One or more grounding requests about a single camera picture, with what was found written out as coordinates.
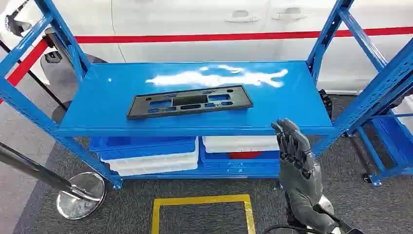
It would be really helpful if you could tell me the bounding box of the blue metal shelf rack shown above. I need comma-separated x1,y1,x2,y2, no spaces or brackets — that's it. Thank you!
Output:
0,0,413,190
348,94,413,188

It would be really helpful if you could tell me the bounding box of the white plastic tray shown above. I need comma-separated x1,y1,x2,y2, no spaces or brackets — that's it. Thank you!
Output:
202,136,280,154
111,161,199,177
100,138,200,169

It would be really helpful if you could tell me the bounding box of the white car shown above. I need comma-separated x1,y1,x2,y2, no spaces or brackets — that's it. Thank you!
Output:
0,0,413,93

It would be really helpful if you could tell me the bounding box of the black licence plate frame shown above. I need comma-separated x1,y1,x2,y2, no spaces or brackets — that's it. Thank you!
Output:
126,85,254,121

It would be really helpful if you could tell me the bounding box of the red object in bin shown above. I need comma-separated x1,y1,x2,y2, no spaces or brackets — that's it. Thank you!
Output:
229,151,263,160

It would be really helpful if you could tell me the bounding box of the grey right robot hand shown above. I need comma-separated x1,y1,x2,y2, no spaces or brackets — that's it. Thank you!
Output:
271,118,338,234

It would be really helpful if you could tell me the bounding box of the yellow floor tape square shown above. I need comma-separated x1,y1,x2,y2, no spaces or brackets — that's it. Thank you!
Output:
150,194,256,234

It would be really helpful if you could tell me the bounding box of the blue plastic bin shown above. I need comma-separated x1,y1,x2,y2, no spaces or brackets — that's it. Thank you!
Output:
199,138,281,177
89,136,197,161

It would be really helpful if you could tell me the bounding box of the black thin slanted rod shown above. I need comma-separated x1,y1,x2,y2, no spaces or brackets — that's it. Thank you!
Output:
0,39,69,112

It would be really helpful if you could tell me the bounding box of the red barrier belt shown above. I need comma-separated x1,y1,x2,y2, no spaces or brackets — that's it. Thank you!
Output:
0,39,49,105
75,26,413,44

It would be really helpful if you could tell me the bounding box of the black belt stanchion post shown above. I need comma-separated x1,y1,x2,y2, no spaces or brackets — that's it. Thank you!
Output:
42,27,70,63

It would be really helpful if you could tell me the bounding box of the black cable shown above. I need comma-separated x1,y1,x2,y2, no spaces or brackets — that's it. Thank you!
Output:
263,223,323,234

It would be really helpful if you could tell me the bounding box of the white car door handle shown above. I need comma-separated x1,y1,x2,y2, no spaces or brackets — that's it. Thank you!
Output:
225,9,260,23
272,7,308,21

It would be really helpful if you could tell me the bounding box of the black car side mirror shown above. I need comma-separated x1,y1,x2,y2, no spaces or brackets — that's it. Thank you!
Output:
4,0,32,37

